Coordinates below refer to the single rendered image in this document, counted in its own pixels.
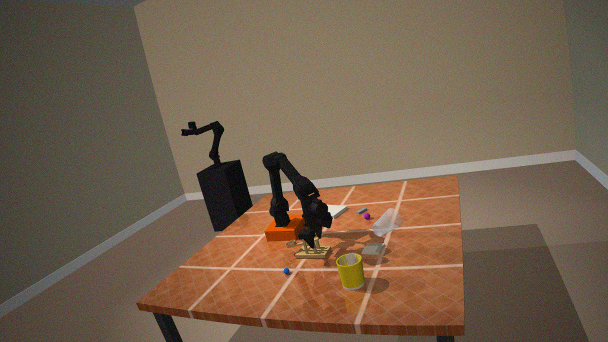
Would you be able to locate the yellow open cylindrical cup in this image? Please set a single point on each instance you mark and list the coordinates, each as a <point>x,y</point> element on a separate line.
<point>351,271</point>

